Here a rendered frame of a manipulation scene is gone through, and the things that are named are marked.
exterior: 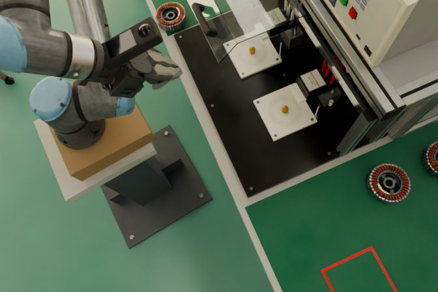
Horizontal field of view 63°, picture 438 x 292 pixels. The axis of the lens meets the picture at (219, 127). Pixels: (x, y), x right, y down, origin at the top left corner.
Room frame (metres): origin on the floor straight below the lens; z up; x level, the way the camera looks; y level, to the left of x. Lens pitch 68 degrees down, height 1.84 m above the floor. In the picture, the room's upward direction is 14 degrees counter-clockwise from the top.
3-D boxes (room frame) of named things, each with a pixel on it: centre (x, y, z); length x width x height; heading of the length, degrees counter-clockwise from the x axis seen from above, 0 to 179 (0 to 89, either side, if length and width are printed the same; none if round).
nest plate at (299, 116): (0.43, -0.21, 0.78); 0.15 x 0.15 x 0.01; 10
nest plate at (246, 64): (0.66, -0.17, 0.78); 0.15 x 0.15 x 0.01; 10
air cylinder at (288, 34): (0.69, -0.32, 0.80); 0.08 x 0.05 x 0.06; 10
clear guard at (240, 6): (0.66, -0.18, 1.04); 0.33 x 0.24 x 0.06; 100
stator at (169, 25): (0.90, 0.07, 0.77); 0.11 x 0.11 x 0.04
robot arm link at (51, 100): (0.52, 0.40, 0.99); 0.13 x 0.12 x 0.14; 87
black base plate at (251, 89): (0.55, -0.21, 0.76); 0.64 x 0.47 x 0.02; 10
